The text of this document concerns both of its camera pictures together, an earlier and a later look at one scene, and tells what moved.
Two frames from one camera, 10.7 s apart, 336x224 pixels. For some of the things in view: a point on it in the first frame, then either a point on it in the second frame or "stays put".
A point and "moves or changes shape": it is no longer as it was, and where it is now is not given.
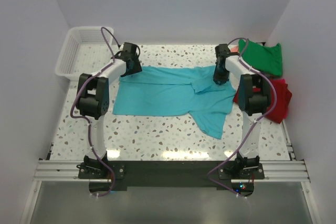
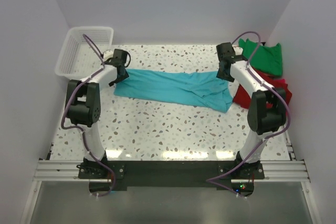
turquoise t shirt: (181, 91) moves or changes shape
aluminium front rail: (272, 171) stays put
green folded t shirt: (266, 59) stays put
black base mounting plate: (170, 174) stays put
